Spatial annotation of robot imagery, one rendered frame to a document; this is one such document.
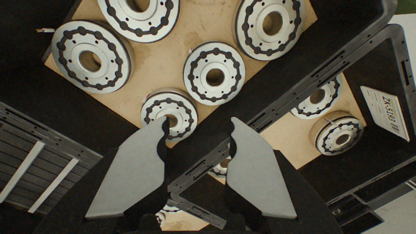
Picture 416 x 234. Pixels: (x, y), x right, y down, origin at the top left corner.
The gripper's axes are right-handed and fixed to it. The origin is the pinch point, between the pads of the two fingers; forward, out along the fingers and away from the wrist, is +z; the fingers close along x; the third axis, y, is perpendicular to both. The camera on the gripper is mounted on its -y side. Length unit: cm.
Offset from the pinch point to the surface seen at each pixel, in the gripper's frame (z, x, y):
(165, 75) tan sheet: 16.7, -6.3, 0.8
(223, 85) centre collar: 13.7, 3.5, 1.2
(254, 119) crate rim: 7.7, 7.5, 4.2
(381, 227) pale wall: 91, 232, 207
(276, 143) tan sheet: 18.6, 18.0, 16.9
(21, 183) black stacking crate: 14, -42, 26
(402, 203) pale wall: 104, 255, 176
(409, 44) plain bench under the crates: 34, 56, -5
